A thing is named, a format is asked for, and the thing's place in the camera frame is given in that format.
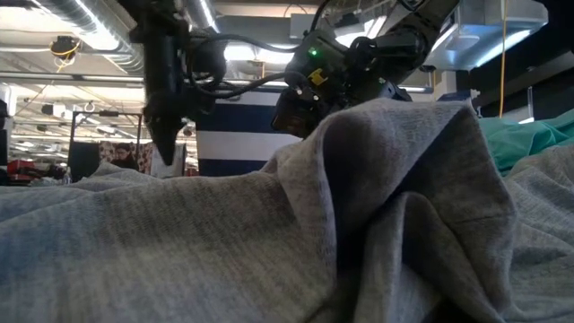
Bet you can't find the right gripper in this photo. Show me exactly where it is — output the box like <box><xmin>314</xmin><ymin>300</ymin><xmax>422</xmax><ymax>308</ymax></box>
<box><xmin>270</xmin><ymin>27</ymin><xmax>414</xmax><ymax>140</ymax></box>

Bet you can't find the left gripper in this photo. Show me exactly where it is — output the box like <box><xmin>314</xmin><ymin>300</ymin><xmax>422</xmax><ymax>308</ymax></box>
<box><xmin>129</xmin><ymin>17</ymin><xmax>229</xmax><ymax>168</ymax></box>

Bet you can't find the navy white striped fabric bin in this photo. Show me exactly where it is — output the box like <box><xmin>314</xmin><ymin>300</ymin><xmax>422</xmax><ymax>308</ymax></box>
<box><xmin>194</xmin><ymin>84</ymin><xmax>307</xmax><ymax>178</ymax></box>

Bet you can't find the grey garment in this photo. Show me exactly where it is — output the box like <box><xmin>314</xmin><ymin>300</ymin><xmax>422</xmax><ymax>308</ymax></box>
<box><xmin>0</xmin><ymin>97</ymin><xmax>574</xmax><ymax>323</ymax></box>

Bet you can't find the teal garment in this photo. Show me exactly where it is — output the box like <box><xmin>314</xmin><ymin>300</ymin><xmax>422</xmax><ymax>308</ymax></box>
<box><xmin>476</xmin><ymin>109</ymin><xmax>574</xmax><ymax>177</ymax></box>

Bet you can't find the person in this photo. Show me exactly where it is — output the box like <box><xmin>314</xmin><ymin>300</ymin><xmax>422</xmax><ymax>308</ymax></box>
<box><xmin>109</xmin><ymin>142</ymin><xmax>141</xmax><ymax>172</ymax></box>

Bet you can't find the grey ceiling unit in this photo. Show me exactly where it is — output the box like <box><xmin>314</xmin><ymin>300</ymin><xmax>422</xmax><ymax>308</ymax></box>
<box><xmin>290</xmin><ymin>13</ymin><xmax>315</xmax><ymax>39</ymax></box>

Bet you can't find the black background robot station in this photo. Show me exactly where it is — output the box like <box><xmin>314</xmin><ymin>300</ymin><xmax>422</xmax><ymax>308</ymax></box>
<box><xmin>66</xmin><ymin>111</ymin><xmax>144</xmax><ymax>183</ymax></box>

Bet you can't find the bright ceiling light panel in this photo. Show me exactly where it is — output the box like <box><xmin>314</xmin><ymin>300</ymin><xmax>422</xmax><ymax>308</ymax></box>
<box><xmin>223</xmin><ymin>16</ymin><xmax>389</xmax><ymax>65</ymax></box>

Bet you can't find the red container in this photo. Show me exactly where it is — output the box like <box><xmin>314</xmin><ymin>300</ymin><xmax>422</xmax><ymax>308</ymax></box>
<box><xmin>4</xmin><ymin>159</ymin><xmax>46</xmax><ymax>183</ymax></box>

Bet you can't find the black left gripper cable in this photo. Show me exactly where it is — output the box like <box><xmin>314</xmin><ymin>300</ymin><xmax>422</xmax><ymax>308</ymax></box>
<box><xmin>185</xmin><ymin>32</ymin><xmax>311</xmax><ymax>100</ymax></box>

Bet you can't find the ceiling cable reel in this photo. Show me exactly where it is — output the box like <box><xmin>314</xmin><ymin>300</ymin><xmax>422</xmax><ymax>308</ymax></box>
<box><xmin>48</xmin><ymin>35</ymin><xmax>82</xmax><ymax>63</ymax></box>

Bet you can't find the yellow hanging cable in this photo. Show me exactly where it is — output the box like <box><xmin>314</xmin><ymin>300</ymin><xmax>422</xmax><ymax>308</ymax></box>
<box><xmin>498</xmin><ymin>0</ymin><xmax>509</xmax><ymax>119</ymax></box>

